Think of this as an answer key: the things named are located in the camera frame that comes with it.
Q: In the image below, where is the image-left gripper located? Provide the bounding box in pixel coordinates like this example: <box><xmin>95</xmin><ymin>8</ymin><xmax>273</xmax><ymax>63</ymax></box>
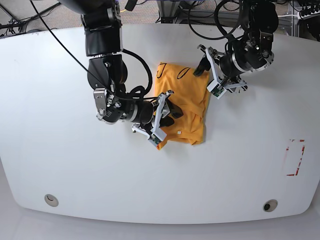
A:
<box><xmin>131</xmin><ymin>90</ymin><xmax>184</xmax><ymax>139</ymax></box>

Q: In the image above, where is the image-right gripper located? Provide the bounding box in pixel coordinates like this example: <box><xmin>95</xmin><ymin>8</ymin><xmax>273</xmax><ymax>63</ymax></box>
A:
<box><xmin>193</xmin><ymin>44</ymin><xmax>248</xmax><ymax>93</ymax></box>

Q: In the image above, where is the orange T-shirt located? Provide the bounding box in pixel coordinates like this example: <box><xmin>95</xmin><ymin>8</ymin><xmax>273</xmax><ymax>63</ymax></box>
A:
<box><xmin>154</xmin><ymin>62</ymin><xmax>210</xmax><ymax>150</ymax></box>

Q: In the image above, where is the white power strip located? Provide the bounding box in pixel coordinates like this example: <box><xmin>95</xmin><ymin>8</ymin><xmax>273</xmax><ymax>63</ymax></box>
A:
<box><xmin>297</xmin><ymin>7</ymin><xmax>320</xmax><ymax>20</ymax></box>

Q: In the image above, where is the red tape rectangle marking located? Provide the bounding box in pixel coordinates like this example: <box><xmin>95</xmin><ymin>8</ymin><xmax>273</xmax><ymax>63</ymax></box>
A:
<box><xmin>283</xmin><ymin>139</ymin><xmax>306</xmax><ymax>177</ymax></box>

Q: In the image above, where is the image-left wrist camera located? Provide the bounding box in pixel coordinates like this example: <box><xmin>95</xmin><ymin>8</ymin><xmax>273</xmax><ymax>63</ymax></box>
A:
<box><xmin>148</xmin><ymin>129</ymin><xmax>167</xmax><ymax>147</ymax></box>

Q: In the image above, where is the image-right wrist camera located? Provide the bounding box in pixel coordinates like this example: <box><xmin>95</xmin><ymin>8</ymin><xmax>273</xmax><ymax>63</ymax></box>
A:
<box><xmin>206</xmin><ymin>79</ymin><xmax>227</xmax><ymax>100</ymax></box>

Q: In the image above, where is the black arm cable image-right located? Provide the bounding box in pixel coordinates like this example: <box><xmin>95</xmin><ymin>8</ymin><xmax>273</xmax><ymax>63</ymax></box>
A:
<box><xmin>187</xmin><ymin>0</ymin><xmax>248</xmax><ymax>55</ymax></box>

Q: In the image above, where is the black arm cable image-left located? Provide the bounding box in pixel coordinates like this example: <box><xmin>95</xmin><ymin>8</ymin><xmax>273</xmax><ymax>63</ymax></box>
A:
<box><xmin>28</xmin><ymin>0</ymin><xmax>154</xmax><ymax>101</ymax></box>

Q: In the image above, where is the aluminium frame stand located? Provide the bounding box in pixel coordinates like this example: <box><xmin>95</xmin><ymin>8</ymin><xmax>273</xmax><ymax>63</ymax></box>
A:
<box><xmin>156</xmin><ymin>0</ymin><xmax>241</xmax><ymax>25</ymax></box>

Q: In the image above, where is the right table cable grommet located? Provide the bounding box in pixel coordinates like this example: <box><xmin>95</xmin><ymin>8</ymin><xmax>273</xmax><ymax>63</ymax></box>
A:
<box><xmin>262</xmin><ymin>199</ymin><xmax>278</xmax><ymax>213</ymax></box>

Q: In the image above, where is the table cable grommet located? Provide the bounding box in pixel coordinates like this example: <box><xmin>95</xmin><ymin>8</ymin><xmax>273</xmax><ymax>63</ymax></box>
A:
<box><xmin>262</xmin><ymin>199</ymin><xmax>278</xmax><ymax>213</ymax></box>
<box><xmin>44</xmin><ymin>194</ymin><xmax>59</xmax><ymax>208</ymax></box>

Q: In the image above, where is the left table cable grommet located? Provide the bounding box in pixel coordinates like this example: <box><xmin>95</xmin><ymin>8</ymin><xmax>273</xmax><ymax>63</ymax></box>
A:
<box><xmin>44</xmin><ymin>194</ymin><xmax>59</xmax><ymax>208</ymax></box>

